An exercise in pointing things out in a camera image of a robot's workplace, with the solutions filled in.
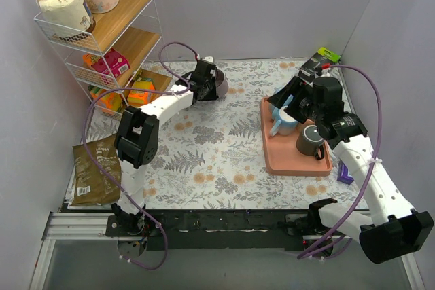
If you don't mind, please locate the purple ceramic mug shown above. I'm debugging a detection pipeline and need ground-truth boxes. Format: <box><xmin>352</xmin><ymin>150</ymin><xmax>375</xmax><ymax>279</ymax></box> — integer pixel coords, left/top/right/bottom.
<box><xmin>215</xmin><ymin>69</ymin><xmax>229</xmax><ymax>98</ymax></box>

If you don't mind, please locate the blue white gradient mug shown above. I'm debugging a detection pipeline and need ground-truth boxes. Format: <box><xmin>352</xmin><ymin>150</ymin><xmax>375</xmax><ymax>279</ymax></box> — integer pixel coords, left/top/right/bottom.
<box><xmin>269</xmin><ymin>106</ymin><xmax>298</xmax><ymax>137</ymax></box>

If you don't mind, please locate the dark grey mug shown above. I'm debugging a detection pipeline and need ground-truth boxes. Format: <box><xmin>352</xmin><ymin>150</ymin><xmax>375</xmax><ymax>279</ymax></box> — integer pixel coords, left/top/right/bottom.
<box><xmin>296</xmin><ymin>124</ymin><xmax>325</xmax><ymax>160</ymax></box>

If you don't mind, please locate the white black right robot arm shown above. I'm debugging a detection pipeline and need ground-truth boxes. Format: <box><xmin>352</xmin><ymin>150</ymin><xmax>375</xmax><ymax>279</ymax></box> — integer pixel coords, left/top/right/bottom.
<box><xmin>267</xmin><ymin>77</ymin><xmax>434</xmax><ymax>264</ymax></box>

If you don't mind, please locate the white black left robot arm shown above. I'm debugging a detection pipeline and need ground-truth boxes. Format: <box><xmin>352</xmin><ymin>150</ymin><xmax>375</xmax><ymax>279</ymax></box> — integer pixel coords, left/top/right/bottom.
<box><xmin>112</xmin><ymin>56</ymin><xmax>221</xmax><ymax>236</ymax></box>

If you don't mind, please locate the light blue mug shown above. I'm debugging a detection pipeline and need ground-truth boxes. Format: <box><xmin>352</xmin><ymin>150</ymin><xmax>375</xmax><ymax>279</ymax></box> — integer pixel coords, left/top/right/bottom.
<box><xmin>268</xmin><ymin>88</ymin><xmax>293</xmax><ymax>115</ymax></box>

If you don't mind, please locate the black green product box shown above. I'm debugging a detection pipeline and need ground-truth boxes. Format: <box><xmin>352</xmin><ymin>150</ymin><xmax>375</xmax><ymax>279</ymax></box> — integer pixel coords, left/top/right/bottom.
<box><xmin>298</xmin><ymin>47</ymin><xmax>341</xmax><ymax>84</ymax></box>

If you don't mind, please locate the terracotta pink tray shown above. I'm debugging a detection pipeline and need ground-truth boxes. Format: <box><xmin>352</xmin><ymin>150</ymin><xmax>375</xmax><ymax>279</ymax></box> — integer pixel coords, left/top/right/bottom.
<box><xmin>260</xmin><ymin>97</ymin><xmax>332</xmax><ymax>177</ymax></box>

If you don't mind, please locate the orange sponge box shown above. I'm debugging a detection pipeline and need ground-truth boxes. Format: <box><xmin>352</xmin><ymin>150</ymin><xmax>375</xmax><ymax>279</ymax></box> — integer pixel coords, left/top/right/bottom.
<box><xmin>127</xmin><ymin>78</ymin><xmax>155</xmax><ymax>107</ymax></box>

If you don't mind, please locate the purple small packet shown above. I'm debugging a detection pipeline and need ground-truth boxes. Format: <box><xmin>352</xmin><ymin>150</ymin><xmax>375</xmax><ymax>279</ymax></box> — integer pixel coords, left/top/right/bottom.
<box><xmin>337</xmin><ymin>162</ymin><xmax>354</xmax><ymax>185</ymax></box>

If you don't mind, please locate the pink sponge box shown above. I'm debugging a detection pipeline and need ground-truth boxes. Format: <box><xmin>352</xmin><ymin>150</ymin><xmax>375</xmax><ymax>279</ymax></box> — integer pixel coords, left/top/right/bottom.
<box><xmin>91</xmin><ymin>48</ymin><xmax>131</xmax><ymax>77</ymax></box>

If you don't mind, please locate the orange yellow sponge pack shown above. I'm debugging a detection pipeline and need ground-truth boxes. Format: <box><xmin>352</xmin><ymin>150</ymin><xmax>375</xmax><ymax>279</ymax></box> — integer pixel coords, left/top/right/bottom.
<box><xmin>88</xmin><ymin>85</ymin><xmax>123</xmax><ymax>115</ymax></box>

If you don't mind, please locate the brown snack bag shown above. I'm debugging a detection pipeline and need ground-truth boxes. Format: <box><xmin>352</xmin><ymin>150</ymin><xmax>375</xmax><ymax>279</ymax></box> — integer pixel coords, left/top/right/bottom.
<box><xmin>71</xmin><ymin>134</ymin><xmax>122</xmax><ymax>206</ymax></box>

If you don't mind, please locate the beige wrapped paper roll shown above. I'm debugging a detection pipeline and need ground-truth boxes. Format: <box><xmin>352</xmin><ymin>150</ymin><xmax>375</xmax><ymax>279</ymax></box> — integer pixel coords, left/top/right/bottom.
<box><xmin>36</xmin><ymin>0</ymin><xmax>95</xmax><ymax>38</ymax></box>

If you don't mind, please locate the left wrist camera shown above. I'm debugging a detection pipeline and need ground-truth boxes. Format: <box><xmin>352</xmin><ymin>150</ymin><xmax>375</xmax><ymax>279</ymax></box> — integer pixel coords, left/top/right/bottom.
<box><xmin>202</xmin><ymin>56</ymin><xmax>215</xmax><ymax>64</ymax></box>

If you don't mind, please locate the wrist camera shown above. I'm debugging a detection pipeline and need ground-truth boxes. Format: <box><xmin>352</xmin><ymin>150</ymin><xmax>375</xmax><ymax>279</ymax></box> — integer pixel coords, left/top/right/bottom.
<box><xmin>202</xmin><ymin>56</ymin><xmax>215</xmax><ymax>64</ymax></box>
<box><xmin>314</xmin><ymin>63</ymin><xmax>331</xmax><ymax>78</ymax></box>

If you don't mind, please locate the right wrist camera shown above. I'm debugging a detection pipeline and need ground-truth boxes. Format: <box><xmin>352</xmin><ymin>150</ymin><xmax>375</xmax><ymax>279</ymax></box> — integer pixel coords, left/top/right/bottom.
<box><xmin>314</xmin><ymin>63</ymin><xmax>331</xmax><ymax>78</ymax></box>

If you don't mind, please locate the white wire wooden shelf rack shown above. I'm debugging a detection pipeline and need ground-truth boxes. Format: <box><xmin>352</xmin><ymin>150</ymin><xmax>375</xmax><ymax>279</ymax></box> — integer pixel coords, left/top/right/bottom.
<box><xmin>34</xmin><ymin>0</ymin><xmax>172</xmax><ymax>120</ymax></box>

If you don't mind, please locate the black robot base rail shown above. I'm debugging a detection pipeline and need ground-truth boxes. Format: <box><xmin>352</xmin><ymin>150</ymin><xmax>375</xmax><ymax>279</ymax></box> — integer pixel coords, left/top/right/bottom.
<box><xmin>105</xmin><ymin>206</ymin><xmax>347</xmax><ymax>252</ymax></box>

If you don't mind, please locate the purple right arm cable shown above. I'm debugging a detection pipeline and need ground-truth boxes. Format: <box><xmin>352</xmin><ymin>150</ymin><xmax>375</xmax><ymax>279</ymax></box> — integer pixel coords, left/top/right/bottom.
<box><xmin>297</xmin><ymin>64</ymin><xmax>382</xmax><ymax>260</ymax></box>

